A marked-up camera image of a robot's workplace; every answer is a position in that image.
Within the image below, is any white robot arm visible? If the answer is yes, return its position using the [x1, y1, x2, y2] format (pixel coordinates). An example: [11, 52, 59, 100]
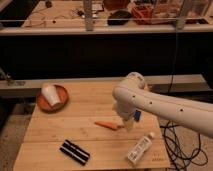
[112, 72, 213, 138]

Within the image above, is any blue block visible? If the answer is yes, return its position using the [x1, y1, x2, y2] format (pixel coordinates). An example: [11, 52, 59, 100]
[134, 110, 141, 122]

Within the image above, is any orange carrot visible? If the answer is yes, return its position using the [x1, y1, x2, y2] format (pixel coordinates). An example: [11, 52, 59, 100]
[95, 121, 124, 131]

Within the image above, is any white plastic bottle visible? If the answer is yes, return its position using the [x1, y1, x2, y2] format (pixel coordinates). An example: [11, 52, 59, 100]
[126, 132, 155, 165]

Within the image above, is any black striped box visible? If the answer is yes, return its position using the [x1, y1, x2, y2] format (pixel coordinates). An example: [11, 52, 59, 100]
[59, 140, 90, 165]

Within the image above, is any terracotta plate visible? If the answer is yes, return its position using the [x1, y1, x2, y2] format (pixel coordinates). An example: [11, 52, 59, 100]
[36, 85, 69, 113]

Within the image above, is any white paper cup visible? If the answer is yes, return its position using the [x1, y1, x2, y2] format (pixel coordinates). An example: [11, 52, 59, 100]
[41, 85, 60, 107]

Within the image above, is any black bowl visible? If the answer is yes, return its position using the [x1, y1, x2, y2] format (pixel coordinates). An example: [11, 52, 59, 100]
[107, 10, 131, 26]

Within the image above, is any orange crate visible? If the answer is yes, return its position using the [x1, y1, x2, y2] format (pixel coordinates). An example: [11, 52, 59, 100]
[131, 5, 152, 25]

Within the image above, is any black floor cable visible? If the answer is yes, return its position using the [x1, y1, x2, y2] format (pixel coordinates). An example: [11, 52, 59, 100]
[160, 121, 209, 171]

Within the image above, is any metal post right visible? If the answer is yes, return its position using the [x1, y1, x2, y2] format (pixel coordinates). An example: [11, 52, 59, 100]
[175, 0, 192, 30]

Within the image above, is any metal post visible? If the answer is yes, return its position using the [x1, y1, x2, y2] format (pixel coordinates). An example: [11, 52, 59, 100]
[175, 0, 192, 30]
[83, 0, 93, 31]

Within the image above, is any metal post left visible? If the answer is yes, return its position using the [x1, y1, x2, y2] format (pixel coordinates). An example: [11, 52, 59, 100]
[83, 0, 93, 31]

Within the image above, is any metal clamp bracket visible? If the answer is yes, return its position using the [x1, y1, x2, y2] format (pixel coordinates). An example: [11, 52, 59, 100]
[0, 67, 25, 86]

